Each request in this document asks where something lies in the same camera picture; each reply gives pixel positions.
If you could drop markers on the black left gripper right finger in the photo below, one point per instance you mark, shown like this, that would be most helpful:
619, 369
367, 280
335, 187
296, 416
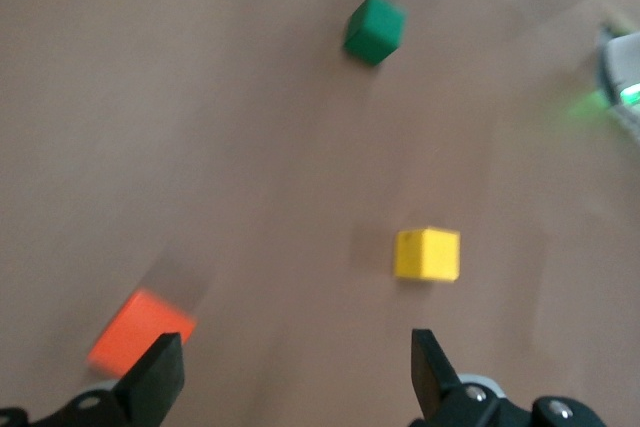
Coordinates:
432, 387

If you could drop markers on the yellow cube block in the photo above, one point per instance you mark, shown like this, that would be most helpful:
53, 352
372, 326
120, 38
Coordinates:
427, 254

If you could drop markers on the orange cube block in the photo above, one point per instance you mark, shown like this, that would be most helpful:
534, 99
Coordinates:
135, 332

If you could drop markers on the green cube block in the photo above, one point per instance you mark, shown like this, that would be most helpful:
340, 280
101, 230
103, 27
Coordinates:
375, 29

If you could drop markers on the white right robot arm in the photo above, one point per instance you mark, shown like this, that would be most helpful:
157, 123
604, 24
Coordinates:
622, 62

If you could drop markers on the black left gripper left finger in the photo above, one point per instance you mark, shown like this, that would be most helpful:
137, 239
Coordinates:
150, 387

